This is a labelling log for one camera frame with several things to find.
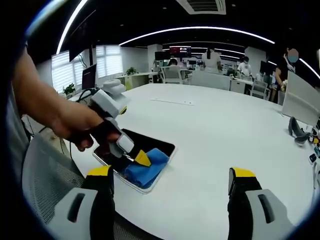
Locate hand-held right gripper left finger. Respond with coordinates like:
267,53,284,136
47,164,116,240

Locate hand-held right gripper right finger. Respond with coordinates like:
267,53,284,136
227,166,296,240

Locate blue cleaning cloth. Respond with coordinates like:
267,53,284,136
123,147,170,190

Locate person's left hand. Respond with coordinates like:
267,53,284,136
50,107,121,153

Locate black monitor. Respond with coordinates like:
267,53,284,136
81,63,98,91

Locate white side desk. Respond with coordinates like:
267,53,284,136
117,71,161,91

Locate grey mesh office chair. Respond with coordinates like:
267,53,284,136
21,131,118,240

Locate white office chair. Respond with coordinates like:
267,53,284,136
250,79,269,99
161,65,184,85

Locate grey headphones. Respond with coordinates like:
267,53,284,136
288,116,312,146

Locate person's grey shirt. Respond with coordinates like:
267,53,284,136
6,44,32,181

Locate grey partition panel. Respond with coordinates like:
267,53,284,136
191,70,231,91

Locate white monitor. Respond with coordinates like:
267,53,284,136
281,70,320,127

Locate ceiling air vent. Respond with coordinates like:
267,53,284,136
175,0,227,16

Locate red wall screen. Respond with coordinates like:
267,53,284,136
169,45,192,57

